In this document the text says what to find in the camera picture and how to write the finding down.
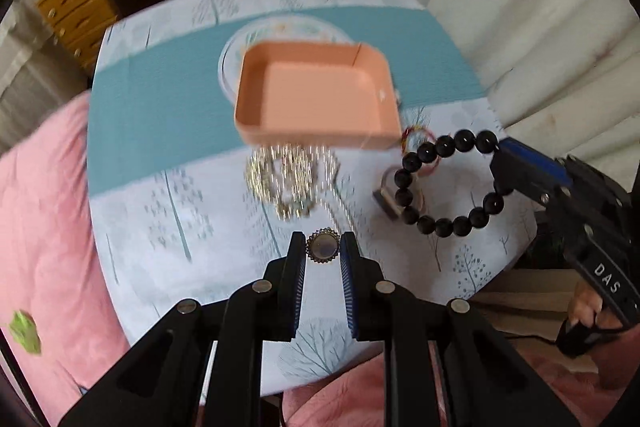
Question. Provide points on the pink jewelry tray box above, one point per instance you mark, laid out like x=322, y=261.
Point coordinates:
x=317, y=93

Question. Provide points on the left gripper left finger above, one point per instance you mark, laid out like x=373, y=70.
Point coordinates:
x=201, y=364

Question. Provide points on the floral cream curtain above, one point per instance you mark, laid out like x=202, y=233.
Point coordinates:
x=562, y=75

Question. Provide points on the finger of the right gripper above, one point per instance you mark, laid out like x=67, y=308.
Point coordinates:
x=537, y=163
x=508, y=174

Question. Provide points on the person right hand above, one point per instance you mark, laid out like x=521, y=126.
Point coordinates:
x=586, y=308

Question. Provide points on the tree print tablecloth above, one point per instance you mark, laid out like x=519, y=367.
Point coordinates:
x=218, y=128

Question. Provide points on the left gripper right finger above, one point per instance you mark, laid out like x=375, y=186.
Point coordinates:
x=443, y=365

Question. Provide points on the green paper scrap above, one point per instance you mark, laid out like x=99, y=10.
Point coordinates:
x=23, y=330

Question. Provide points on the pink quilt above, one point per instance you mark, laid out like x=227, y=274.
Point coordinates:
x=49, y=266

